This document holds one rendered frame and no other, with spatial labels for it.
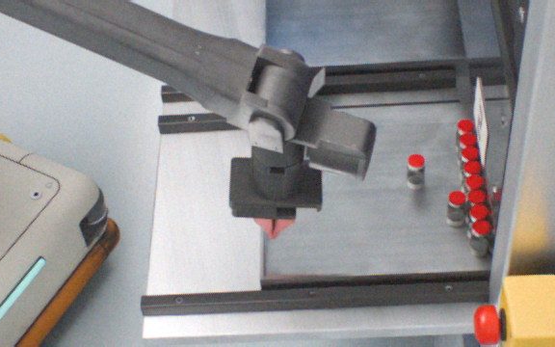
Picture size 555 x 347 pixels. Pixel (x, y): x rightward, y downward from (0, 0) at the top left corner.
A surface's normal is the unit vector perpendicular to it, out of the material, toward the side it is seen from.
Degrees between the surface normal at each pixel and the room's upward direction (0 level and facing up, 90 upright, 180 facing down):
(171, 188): 0
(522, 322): 0
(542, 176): 90
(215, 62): 30
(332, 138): 17
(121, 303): 0
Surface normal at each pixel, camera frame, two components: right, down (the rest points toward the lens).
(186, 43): 0.30, -0.30
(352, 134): 0.04, -0.39
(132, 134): -0.07, -0.63
